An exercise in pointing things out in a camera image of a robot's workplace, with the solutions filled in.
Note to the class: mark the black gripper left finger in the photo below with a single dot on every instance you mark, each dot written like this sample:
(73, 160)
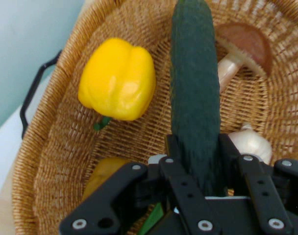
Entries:
(178, 181)

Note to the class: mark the white garlic bulb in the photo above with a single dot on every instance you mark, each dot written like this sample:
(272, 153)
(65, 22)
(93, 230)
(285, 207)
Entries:
(254, 144)

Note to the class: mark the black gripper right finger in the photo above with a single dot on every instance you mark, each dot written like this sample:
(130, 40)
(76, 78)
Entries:
(259, 183)

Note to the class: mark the yellow potato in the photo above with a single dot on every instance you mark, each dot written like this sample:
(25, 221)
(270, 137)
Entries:
(105, 171)

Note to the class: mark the green bell pepper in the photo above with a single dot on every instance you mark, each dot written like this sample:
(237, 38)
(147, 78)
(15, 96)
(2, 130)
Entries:
(152, 218)

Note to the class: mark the brown cap toy mushroom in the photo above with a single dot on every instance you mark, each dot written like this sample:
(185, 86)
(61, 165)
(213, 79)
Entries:
(247, 45)

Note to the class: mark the woven wicker basket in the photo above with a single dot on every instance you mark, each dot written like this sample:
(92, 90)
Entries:
(65, 147)

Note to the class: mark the yellow bell pepper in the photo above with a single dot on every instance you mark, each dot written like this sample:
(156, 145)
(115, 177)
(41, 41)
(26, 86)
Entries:
(117, 80)

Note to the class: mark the dark green cucumber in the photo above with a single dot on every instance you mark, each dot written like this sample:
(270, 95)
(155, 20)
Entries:
(194, 85)

